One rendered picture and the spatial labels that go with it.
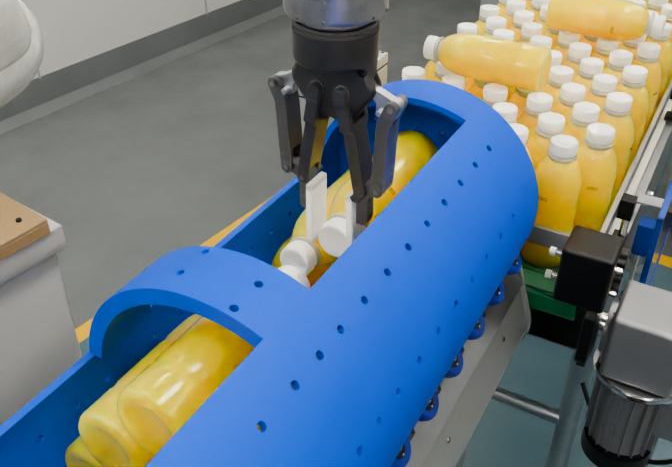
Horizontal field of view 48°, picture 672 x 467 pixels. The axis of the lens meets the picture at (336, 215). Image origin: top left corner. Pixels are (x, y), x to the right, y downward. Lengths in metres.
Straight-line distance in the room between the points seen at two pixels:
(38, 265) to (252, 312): 0.62
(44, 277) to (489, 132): 0.66
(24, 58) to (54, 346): 0.43
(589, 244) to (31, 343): 0.81
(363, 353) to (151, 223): 2.36
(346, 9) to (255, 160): 2.67
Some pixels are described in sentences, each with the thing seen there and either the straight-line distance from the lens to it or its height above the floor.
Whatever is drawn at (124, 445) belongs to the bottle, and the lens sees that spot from 0.63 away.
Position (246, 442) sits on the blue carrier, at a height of 1.20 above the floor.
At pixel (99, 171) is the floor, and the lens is 3.32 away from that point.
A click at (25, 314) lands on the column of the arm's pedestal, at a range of 1.17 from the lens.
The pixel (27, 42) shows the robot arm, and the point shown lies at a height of 1.21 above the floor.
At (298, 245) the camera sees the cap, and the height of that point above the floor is 1.12.
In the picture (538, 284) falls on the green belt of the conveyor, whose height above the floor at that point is 0.89.
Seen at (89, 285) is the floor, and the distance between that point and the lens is 2.67.
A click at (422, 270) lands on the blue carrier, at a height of 1.18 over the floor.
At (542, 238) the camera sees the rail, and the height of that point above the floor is 0.96.
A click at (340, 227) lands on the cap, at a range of 0.75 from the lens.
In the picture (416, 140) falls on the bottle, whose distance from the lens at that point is 0.88.
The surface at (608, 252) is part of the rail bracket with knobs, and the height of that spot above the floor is 1.00.
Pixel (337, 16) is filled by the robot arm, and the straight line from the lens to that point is 0.61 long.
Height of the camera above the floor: 1.60
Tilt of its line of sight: 34 degrees down
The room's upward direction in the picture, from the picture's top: straight up
